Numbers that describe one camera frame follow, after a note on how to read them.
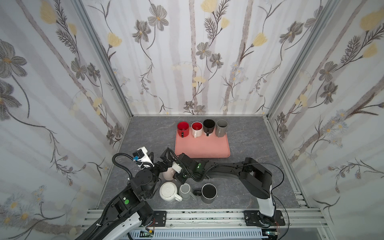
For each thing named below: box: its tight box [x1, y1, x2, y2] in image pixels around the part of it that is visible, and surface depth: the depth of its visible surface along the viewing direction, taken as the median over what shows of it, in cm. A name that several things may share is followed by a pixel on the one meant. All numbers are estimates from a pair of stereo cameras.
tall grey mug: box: [215, 119, 229, 138], surface depth 103 cm
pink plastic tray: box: [174, 127, 231, 159], surface depth 104 cm
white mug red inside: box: [191, 121, 204, 138], surface depth 106 cm
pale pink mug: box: [162, 167, 176, 181], surface depth 84 cm
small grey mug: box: [179, 183, 197, 202], surface depth 76 cm
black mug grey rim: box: [193, 183, 218, 204], surface depth 77 cm
